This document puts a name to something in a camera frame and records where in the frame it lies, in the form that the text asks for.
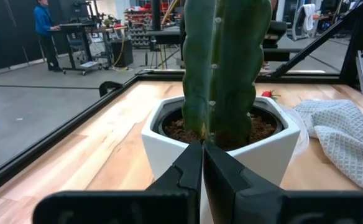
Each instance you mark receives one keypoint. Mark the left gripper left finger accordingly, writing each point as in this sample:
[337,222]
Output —
[181,202]

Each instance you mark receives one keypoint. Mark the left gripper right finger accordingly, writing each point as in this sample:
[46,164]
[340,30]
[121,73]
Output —
[231,199]

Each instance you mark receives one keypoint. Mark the white angular plant pot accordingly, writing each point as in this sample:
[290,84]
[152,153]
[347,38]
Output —
[156,149]

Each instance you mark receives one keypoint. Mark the clear plastic tupperware container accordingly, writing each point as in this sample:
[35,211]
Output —
[301,137]

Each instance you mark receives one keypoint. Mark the black inner pot with soil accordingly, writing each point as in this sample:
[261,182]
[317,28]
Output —
[178,130]

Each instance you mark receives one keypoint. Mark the red strawberry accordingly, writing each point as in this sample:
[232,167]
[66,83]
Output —
[266,94]

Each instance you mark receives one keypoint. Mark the tall green cactus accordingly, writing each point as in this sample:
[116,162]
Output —
[225,77]

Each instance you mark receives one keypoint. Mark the grey waffle weave towel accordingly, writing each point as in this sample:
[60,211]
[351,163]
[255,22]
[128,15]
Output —
[349,140]

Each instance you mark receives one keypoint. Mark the black table clamp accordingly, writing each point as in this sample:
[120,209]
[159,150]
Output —
[107,85]

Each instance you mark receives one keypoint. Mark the black office desk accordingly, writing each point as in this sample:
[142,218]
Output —
[278,54]

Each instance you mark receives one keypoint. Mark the black box cabinet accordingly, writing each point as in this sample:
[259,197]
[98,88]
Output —
[122,53]

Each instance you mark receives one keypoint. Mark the black tripod stand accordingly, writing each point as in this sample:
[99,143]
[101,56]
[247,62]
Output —
[153,43]

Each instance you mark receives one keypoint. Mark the shelf with storage bins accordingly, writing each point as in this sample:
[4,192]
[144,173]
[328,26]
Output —
[138,28]

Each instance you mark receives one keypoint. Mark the wooden top workbench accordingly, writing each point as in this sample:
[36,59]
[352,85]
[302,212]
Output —
[110,29]

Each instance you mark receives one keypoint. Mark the white office chair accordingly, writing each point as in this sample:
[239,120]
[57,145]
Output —
[307,15]

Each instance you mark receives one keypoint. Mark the black wheeled standing desk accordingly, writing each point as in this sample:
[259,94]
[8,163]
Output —
[76,26]

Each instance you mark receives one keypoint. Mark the person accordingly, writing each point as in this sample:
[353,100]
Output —
[43,21]

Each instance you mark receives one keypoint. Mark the black aluminium rig frame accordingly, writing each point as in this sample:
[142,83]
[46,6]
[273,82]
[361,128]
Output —
[44,146]

